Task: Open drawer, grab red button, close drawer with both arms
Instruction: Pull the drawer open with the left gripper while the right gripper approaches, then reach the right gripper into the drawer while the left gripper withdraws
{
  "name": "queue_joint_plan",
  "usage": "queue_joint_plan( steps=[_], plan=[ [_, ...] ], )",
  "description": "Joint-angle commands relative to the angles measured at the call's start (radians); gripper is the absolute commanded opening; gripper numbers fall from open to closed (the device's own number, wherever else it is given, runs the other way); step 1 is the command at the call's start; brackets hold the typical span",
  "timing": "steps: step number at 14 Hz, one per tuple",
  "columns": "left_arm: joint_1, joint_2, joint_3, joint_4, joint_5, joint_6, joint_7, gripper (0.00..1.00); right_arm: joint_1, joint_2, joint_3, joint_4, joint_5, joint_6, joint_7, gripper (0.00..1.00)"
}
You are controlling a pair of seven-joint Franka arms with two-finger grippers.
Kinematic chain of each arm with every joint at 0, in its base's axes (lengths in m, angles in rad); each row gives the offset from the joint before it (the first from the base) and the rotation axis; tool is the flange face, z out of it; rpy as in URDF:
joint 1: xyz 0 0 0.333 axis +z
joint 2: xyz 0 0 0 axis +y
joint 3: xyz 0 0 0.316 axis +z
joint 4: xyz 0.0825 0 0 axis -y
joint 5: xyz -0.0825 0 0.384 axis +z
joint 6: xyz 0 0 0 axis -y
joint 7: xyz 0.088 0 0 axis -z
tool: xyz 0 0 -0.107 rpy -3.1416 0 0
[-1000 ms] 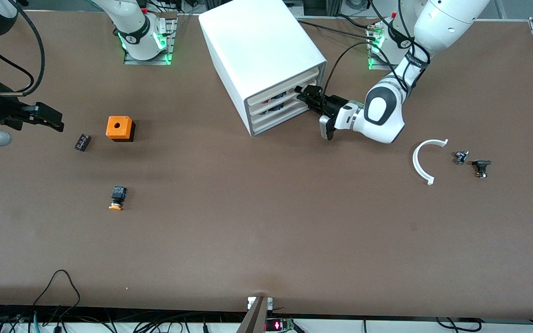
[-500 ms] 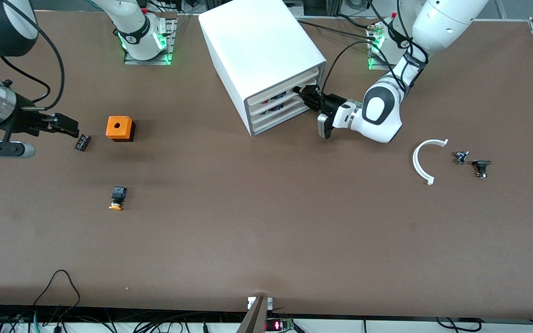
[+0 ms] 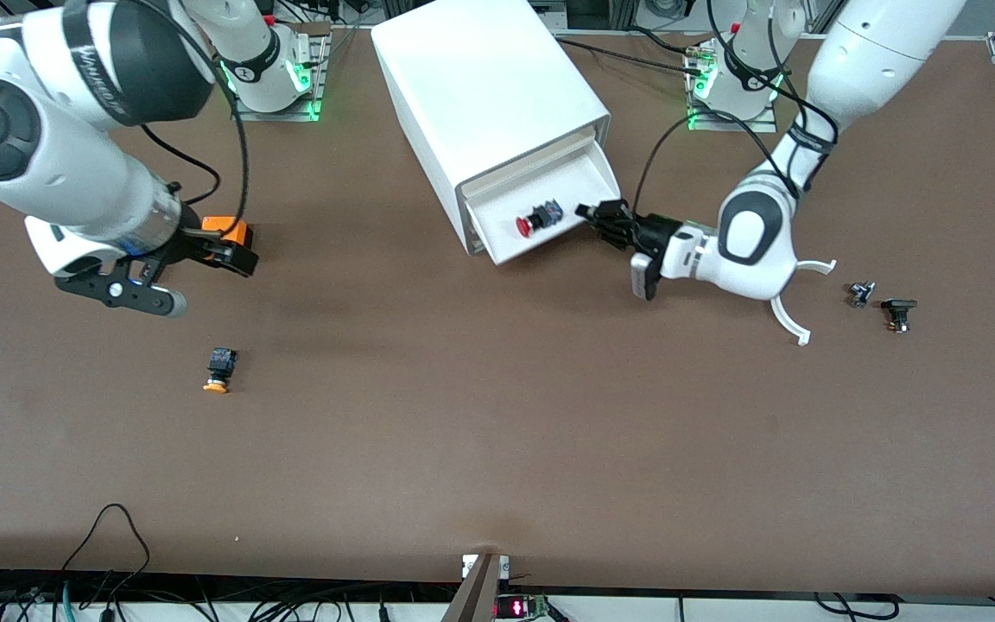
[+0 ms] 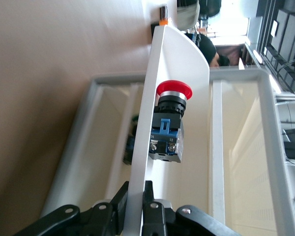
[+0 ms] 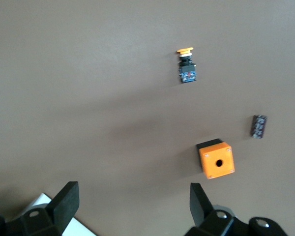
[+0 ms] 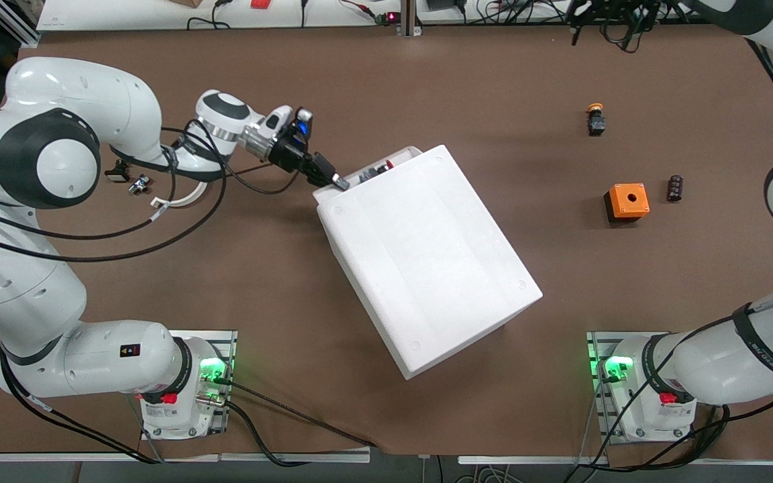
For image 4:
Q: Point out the orange box with hole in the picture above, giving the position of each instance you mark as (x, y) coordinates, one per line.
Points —
(165, 22)

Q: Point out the red mushroom push button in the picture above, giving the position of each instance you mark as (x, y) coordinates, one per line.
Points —
(169, 123)

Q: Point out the person with black hair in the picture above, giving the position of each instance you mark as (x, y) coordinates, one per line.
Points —
(207, 49)

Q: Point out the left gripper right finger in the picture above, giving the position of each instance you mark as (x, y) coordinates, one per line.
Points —
(152, 221)

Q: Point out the white drawer cabinet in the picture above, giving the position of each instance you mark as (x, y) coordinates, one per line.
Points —
(270, 127)

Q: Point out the white panel plate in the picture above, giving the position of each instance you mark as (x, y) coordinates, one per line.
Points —
(147, 110)

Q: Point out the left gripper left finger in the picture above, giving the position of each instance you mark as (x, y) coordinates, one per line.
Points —
(98, 221)

